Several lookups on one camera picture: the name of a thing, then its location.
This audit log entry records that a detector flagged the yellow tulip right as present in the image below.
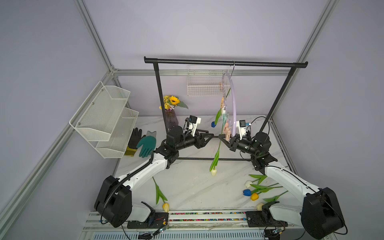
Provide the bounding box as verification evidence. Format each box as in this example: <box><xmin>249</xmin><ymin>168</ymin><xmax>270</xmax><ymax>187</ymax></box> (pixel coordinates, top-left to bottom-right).
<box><xmin>250</xmin><ymin>193</ymin><xmax>259</xmax><ymax>201</ymax></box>

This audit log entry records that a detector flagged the blue tulip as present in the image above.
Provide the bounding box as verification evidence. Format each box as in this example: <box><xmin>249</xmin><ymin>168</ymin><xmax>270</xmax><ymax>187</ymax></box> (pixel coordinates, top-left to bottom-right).
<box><xmin>211</xmin><ymin>88</ymin><xmax>231</xmax><ymax>128</ymax></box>
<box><xmin>243</xmin><ymin>184</ymin><xmax>282</xmax><ymax>197</ymax></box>

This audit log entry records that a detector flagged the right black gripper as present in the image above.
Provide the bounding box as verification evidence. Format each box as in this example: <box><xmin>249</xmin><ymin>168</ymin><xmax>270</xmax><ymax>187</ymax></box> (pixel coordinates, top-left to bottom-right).
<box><xmin>220</xmin><ymin>133</ymin><xmax>259</xmax><ymax>157</ymax></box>

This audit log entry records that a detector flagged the sunflower bouquet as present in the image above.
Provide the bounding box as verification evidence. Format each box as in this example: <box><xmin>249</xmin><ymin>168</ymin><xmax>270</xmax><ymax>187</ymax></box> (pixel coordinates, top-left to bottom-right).
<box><xmin>163</xmin><ymin>96</ymin><xmax>189</xmax><ymax>112</ymax></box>

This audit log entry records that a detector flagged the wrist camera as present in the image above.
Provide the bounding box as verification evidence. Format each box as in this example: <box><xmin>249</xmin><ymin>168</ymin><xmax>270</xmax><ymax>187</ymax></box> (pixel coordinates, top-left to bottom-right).
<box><xmin>236</xmin><ymin>120</ymin><xmax>250</xmax><ymax>140</ymax></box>
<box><xmin>187</xmin><ymin>115</ymin><xmax>201</xmax><ymax>137</ymax></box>

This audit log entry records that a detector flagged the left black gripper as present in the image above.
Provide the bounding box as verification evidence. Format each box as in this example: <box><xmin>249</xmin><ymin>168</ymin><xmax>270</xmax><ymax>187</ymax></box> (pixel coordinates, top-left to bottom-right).
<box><xmin>175</xmin><ymin>129</ymin><xmax>213</xmax><ymax>152</ymax></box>

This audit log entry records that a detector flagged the green rubber work glove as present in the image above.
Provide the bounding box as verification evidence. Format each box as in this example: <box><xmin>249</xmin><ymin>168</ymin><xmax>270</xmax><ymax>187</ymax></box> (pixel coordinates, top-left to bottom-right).
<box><xmin>137</xmin><ymin>131</ymin><xmax>157</xmax><ymax>158</ymax></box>

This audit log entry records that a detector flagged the yellow tulip left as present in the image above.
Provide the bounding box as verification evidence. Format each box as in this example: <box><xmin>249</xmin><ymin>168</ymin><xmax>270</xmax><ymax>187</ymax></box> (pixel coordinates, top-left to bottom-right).
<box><xmin>152</xmin><ymin>177</ymin><xmax>170</xmax><ymax>213</ymax></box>

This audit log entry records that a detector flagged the black and yellow glove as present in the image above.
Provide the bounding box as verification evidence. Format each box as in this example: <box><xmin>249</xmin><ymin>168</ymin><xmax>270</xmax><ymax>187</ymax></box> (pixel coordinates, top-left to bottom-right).
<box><xmin>124</xmin><ymin>128</ymin><xmax>142</xmax><ymax>157</ymax></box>

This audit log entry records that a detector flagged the purple clip hanger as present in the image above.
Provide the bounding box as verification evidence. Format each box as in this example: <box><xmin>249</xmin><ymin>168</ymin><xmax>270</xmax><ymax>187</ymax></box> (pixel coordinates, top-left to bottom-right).
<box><xmin>219</xmin><ymin>62</ymin><xmax>237</xmax><ymax>142</ymax></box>

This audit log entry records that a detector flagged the white tulip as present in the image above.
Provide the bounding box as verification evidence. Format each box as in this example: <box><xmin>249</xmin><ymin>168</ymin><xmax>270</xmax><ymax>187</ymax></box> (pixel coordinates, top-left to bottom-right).
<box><xmin>210</xmin><ymin>141</ymin><xmax>221</xmax><ymax>176</ymax></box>
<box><xmin>245</xmin><ymin>175</ymin><xmax>267</xmax><ymax>189</ymax></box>

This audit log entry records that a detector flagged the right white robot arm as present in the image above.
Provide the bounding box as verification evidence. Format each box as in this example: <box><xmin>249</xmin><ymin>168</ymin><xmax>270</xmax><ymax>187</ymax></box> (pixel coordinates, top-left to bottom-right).
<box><xmin>219</xmin><ymin>132</ymin><xmax>346</xmax><ymax>240</ymax></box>

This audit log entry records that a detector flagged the white mesh shelf basket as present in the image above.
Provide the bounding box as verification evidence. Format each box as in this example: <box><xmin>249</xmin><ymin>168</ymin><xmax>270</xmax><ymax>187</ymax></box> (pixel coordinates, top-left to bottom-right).
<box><xmin>69</xmin><ymin>82</ymin><xmax>139</xmax><ymax>159</ymax></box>

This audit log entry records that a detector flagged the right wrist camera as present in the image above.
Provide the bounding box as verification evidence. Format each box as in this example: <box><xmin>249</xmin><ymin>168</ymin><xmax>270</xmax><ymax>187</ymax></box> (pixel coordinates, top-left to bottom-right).
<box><xmin>236</xmin><ymin>120</ymin><xmax>250</xmax><ymax>140</ymax></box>

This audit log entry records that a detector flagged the yellow tulip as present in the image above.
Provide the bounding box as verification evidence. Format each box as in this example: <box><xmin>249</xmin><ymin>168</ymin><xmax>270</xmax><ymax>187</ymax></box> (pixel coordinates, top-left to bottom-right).
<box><xmin>250</xmin><ymin>193</ymin><xmax>259</xmax><ymax>201</ymax></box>
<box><xmin>152</xmin><ymin>177</ymin><xmax>170</xmax><ymax>213</ymax></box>

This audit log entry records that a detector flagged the black clothes rack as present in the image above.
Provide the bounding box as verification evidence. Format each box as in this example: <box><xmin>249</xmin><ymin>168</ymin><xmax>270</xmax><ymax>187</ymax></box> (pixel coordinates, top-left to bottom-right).
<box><xmin>144</xmin><ymin>58</ymin><xmax>308</xmax><ymax>172</ymax></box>

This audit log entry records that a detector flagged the metal base rail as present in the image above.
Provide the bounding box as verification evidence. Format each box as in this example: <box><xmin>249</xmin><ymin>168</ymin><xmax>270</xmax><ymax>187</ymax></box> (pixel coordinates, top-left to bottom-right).
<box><xmin>80</xmin><ymin>210</ymin><xmax>306</xmax><ymax>240</ymax></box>

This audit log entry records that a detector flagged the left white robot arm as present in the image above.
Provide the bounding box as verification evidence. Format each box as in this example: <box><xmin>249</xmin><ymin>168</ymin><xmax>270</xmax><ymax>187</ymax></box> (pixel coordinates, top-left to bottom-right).
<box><xmin>95</xmin><ymin>126</ymin><xmax>214</xmax><ymax>228</ymax></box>

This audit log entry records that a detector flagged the purple ribbed glass vase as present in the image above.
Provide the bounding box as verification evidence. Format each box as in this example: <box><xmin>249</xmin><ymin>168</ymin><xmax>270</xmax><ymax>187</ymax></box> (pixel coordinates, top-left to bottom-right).
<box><xmin>166</xmin><ymin>110</ymin><xmax>179</xmax><ymax>130</ymax></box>

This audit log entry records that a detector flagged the white wire wall basket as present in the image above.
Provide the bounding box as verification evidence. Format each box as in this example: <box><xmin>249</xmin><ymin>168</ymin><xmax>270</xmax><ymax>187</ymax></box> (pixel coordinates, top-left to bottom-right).
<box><xmin>187</xmin><ymin>70</ymin><xmax>232</xmax><ymax>97</ymax></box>

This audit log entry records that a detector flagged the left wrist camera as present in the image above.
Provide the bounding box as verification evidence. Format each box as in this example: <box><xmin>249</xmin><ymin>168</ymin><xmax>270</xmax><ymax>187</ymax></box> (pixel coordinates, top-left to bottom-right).
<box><xmin>187</xmin><ymin>115</ymin><xmax>201</xmax><ymax>137</ymax></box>

